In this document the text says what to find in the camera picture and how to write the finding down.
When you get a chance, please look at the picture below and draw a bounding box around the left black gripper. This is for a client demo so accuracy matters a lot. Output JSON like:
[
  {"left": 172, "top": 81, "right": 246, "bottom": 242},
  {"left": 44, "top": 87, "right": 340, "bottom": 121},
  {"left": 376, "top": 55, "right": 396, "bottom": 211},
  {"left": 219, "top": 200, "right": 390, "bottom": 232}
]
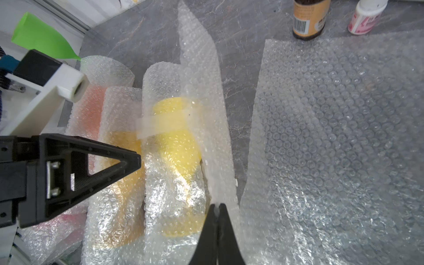
[{"left": 1, "top": 134, "right": 141, "bottom": 228}]

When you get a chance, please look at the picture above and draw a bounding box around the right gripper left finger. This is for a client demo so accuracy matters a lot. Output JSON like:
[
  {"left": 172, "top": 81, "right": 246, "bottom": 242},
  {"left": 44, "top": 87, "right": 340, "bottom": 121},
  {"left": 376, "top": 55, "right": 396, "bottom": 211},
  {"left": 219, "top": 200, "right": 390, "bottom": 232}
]
[{"left": 189, "top": 204, "right": 218, "bottom": 265}]

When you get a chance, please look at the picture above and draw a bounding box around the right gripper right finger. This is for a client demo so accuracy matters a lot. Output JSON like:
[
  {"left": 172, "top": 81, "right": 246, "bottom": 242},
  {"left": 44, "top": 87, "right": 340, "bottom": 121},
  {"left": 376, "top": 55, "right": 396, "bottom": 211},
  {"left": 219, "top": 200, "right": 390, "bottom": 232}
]
[{"left": 218, "top": 204, "right": 245, "bottom": 265}]

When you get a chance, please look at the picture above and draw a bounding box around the yellow glass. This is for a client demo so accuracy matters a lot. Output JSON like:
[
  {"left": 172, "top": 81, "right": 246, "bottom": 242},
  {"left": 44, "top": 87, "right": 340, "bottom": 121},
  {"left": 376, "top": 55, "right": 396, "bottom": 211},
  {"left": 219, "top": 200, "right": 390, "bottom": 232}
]
[{"left": 136, "top": 0, "right": 242, "bottom": 265}]

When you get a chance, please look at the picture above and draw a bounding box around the clear bubble wrap sheet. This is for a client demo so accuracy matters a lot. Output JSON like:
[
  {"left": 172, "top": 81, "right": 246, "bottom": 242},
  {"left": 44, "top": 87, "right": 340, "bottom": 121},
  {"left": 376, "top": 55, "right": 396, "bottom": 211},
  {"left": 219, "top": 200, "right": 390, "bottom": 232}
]
[{"left": 240, "top": 30, "right": 424, "bottom": 265}]

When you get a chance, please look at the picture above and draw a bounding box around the green plastic wine glass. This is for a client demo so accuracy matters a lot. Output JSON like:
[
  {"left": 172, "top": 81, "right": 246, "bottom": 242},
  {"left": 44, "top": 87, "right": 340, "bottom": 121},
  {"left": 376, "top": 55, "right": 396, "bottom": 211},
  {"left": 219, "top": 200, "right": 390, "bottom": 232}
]
[{"left": 11, "top": 12, "right": 81, "bottom": 61}]

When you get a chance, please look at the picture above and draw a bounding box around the pink glass in bubble wrap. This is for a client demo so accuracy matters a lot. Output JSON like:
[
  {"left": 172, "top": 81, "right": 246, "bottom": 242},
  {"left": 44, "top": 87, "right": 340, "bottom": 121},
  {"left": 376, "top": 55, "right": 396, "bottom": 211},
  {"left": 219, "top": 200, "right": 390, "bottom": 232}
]
[{"left": 21, "top": 201, "right": 88, "bottom": 265}]

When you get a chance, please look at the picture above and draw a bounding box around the amber glass in bubble wrap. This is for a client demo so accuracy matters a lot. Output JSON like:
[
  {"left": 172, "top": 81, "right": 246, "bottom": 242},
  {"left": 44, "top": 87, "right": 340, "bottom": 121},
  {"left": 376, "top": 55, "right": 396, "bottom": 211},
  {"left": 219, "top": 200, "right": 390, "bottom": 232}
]
[{"left": 81, "top": 87, "right": 145, "bottom": 265}]

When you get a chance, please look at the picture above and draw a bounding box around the orange glass in bubble wrap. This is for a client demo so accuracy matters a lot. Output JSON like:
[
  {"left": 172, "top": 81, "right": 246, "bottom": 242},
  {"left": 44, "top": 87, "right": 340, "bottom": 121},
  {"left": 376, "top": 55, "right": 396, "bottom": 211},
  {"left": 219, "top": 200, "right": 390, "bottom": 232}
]
[{"left": 65, "top": 55, "right": 135, "bottom": 140}]

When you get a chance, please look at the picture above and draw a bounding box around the brown bottle orange cap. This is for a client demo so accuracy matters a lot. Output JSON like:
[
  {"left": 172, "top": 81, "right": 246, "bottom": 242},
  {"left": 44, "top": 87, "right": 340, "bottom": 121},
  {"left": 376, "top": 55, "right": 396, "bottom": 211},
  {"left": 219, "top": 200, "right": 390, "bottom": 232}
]
[{"left": 293, "top": 0, "right": 331, "bottom": 41}]

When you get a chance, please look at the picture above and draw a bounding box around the small white bottle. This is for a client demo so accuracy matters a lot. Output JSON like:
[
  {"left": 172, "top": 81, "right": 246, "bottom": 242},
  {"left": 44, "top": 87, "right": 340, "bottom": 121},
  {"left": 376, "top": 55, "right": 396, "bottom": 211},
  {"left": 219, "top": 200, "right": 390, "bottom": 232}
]
[{"left": 347, "top": 0, "right": 388, "bottom": 35}]

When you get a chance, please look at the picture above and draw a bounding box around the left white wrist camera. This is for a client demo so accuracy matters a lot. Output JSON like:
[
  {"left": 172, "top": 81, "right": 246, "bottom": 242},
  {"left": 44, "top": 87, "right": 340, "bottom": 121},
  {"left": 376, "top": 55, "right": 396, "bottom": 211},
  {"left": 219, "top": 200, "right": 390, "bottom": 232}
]
[{"left": 1, "top": 50, "right": 89, "bottom": 137}]

